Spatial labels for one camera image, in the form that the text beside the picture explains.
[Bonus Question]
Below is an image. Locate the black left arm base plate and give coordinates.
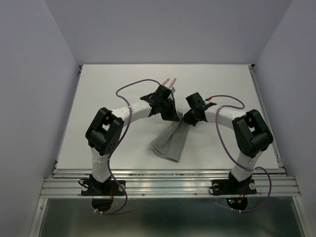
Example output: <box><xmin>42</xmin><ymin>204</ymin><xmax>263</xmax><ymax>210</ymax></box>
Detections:
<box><xmin>78</xmin><ymin>178</ymin><xmax>124</xmax><ymax>197</ymax></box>

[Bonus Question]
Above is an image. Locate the aluminium mounting rail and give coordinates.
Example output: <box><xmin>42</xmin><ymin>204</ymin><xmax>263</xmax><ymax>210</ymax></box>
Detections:
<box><xmin>40</xmin><ymin>167</ymin><xmax>301</xmax><ymax>198</ymax></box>

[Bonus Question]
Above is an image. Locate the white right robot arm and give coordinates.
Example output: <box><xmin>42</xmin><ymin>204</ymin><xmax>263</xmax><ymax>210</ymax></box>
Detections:
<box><xmin>183</xmin><ymin>92</ymin><xmax>274</xmax><ymax>193</ymax></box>

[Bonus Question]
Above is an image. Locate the grey cloth napkin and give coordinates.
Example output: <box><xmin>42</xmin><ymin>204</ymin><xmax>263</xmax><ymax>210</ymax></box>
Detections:
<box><xmin>150</xmin><ymin>111</ymin><xmax>190</xmax><ymax>163</ymax></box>

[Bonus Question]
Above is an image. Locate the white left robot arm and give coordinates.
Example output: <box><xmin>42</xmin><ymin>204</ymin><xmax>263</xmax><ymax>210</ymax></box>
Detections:
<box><xmin>85</xmin><ymin>85</ymin><xmax>180</xmax><ymax>195</ymax></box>

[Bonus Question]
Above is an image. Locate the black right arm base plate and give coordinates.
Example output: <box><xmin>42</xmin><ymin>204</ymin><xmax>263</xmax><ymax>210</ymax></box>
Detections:
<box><xmin>208</xmin><ymin>178</ymin><xmax>257</xmax><ymax>196</ymax></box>

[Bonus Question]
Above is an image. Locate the pink handled fork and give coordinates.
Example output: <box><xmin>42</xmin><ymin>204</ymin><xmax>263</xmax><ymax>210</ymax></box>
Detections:
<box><xmin>169</xmin><ymin>78</ymin><xmax>177</xmax><ymax>93</ymax></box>

